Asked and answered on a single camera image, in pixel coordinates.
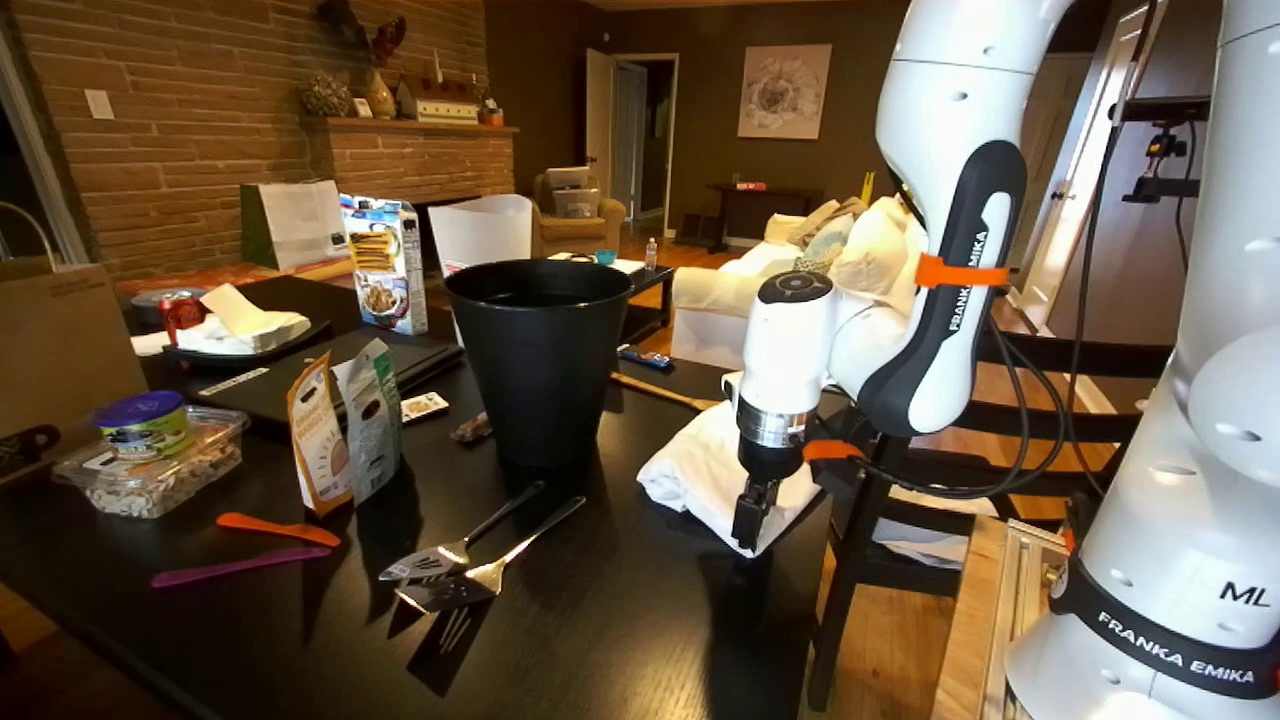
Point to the brown white snack pouch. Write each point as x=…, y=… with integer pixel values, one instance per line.
x=316, y=442

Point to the black wooden chair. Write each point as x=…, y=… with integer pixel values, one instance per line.
x=1058, y=451

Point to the clear plastic food container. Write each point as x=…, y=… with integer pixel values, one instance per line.
x=154, y=487

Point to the thin white cloth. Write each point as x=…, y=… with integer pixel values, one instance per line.
x=931, y=528

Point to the purple plastic utensil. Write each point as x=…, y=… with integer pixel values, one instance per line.
x=199, y=574

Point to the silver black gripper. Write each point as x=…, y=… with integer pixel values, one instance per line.
x=768, y=453

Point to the folded white napkin stack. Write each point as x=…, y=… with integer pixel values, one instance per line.
x=234, y=326

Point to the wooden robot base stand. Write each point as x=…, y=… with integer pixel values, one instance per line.
x=1003, y=594

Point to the white couch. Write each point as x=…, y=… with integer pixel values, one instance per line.
x=822, y=292

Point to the wall picture frame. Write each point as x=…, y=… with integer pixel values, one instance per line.
x=782, y=95

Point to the black plastic bin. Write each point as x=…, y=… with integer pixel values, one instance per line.
x=543, y=338

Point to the thick white towel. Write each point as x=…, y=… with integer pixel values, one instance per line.
x=698, y=472

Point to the metal spatula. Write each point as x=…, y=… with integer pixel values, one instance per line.
x=453, y=553

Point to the green white snack pouch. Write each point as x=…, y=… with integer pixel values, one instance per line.
x=368, y=401

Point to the blue lidded jar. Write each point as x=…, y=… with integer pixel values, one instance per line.
x=145, y=424

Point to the orange plastic utensil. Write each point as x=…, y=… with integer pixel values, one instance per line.
x=311, y=533

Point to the brown paper bag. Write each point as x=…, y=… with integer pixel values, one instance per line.
x=65, y=346

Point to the colourful food box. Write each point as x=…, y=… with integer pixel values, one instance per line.
x=384, y=263

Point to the white paper bag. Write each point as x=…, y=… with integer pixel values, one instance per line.
x=303, y=223

